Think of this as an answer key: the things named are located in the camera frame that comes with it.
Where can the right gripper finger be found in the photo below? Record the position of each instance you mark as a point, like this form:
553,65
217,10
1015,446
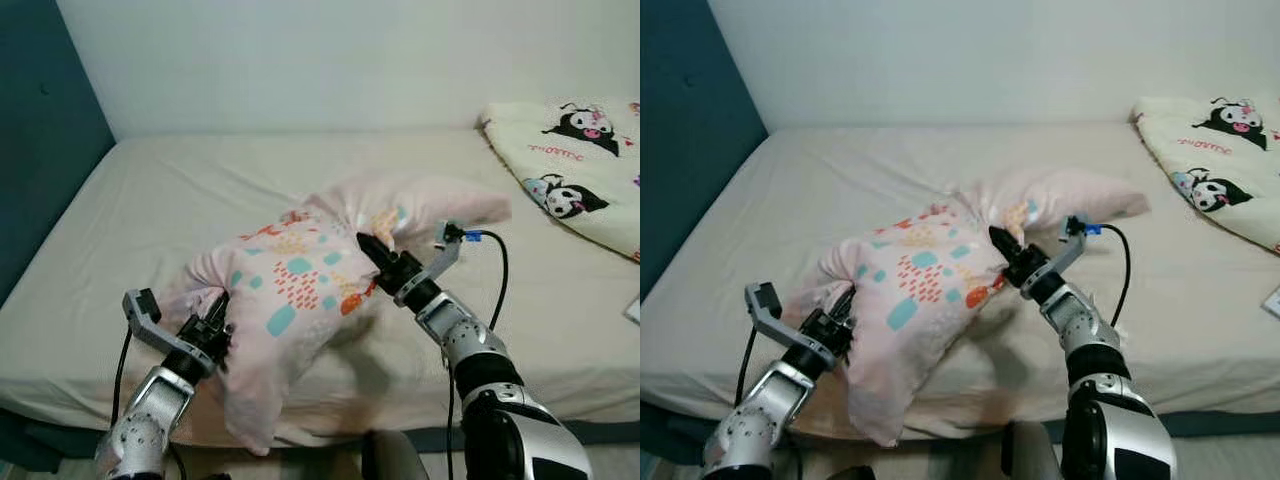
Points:
370,255
1000,246
1007,241
378,248

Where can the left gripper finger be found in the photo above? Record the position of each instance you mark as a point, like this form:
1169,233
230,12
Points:
226,305
212,310
849,302
835,305

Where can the pink patterned pillow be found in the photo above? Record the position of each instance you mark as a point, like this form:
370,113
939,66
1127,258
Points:
920,290
290,290

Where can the cartoon print cream quilt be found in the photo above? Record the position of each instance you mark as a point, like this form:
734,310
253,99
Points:
1230,170
590,190

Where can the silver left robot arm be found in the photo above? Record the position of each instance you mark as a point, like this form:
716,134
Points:
770,410
150,420

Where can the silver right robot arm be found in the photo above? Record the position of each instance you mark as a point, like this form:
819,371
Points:
470,345
1085,325

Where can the beige sheeted mattress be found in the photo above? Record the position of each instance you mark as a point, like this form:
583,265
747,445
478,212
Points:
850,180
200,190

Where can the silver right robot leg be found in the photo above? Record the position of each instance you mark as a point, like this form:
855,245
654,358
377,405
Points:
395,458
1030,452

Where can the teal fabric headboard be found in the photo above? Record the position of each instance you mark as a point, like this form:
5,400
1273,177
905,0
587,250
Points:
700,120
50,120

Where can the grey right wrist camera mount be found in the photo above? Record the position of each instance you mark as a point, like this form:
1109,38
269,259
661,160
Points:
1072,245
445,255

